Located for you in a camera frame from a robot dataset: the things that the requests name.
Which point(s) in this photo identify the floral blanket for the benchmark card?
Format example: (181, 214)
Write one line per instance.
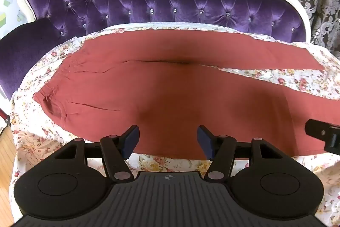
(279, 78)

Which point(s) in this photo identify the green wall sticker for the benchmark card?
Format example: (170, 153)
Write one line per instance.
(7, 2)

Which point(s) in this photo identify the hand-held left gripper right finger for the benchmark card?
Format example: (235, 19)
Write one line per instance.
(205, 140)

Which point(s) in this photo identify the red-brown pants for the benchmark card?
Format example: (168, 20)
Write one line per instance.
(170, 88)

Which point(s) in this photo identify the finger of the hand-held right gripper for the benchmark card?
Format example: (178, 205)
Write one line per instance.
(321, 132)

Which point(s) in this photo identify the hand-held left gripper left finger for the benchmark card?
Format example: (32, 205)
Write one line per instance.
(130, 140)

